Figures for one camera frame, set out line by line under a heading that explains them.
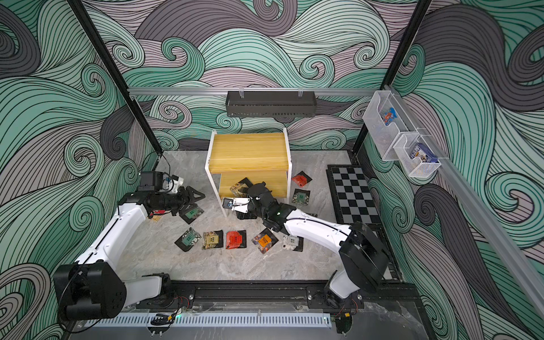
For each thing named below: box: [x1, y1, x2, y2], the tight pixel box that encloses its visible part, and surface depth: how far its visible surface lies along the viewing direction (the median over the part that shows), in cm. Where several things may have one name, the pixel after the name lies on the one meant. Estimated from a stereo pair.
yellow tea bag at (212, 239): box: [201, 229, 224, 251], surface depth 89 cm
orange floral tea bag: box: [251, 228, 280, 255], surface depth 89 cm
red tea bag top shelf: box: [225, 229, 247, 250], surface depth 89 cm
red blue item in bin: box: [381, 106, 398, 127], surface depth 85 cm
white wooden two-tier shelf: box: [204, 128, 293, 219], surface depth 76 cm
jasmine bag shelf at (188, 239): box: [174, 226, 202, 253], surface depth 89 cm
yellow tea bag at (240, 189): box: [229, 177, 254, 197], surface depth 87 cm
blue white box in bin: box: [410, 142, 439, 163], surface depth 66 cm
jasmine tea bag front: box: [291, 188, 311, 206], surface depth 102 cm
